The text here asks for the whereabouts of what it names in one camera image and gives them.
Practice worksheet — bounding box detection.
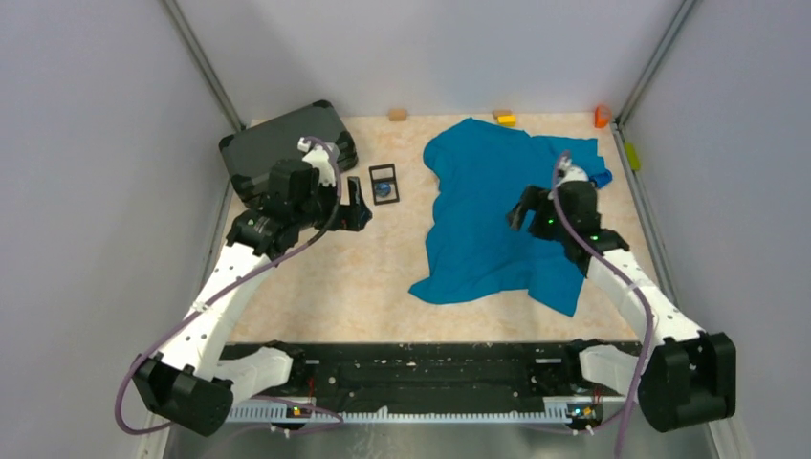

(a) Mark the blue toy car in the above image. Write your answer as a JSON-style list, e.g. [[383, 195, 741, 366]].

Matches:
[[591, 168, 613, 189]]

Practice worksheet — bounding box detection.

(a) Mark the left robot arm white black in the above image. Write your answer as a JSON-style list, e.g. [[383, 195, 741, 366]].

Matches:
[[131, 160, 372, 436]]

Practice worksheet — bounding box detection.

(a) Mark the blue t-shirt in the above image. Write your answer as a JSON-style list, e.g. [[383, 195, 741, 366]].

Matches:
[[409, 118, 608, 317]]

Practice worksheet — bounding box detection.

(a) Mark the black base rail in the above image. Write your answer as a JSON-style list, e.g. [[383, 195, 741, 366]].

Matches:
[[259, 341, 615, 415]]

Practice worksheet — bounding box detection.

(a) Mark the orange toy block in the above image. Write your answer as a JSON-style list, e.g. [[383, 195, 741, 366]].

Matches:
[[593, 104, 613, 129]]

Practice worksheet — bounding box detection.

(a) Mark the green marker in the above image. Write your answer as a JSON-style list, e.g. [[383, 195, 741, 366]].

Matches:
[[624, 142, 642, 172]]

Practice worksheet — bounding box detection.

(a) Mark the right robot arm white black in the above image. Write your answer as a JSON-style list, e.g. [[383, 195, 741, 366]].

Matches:
[[507, 181, 736, 432]]

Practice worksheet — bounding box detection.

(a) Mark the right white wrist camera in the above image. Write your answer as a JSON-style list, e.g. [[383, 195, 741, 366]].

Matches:
[[555, 160, 590, 186]]

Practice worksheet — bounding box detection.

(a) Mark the brown wooden block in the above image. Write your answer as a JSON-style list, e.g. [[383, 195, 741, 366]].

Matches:
[[492, 109, 513, 119]]

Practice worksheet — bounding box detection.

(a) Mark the tan wooden block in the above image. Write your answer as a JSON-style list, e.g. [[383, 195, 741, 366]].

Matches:
[[387, 108, 408, 122]]

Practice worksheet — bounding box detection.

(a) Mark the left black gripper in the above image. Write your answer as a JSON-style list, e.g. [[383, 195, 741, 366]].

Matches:
[[294, 175, 371, 231]]

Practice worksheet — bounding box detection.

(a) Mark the dark green hard case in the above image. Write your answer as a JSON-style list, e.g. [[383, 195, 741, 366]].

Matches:
[[218, 99, 359, 208]]

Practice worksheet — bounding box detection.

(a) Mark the yellow block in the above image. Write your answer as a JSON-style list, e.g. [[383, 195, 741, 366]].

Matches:
[[495, 114, 516, 127]]

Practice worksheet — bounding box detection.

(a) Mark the black rectangular brooch holder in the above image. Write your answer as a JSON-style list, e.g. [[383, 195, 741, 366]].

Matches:
[[368, 164, 401, 206]]

